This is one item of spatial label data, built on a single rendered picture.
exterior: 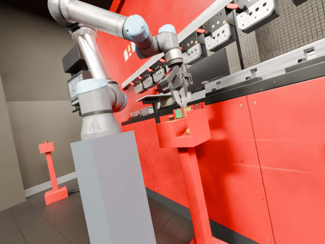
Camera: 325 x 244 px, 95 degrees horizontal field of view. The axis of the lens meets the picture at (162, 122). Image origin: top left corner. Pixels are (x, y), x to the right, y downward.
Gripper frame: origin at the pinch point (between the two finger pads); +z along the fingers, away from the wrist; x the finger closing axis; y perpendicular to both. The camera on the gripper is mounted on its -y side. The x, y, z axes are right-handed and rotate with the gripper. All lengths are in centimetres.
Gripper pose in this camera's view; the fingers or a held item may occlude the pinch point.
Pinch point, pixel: (183, 105)
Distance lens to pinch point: 68.5
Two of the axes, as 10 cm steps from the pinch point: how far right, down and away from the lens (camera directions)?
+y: 6.7, -2.3, 7.0
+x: -6.9, 1.3, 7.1
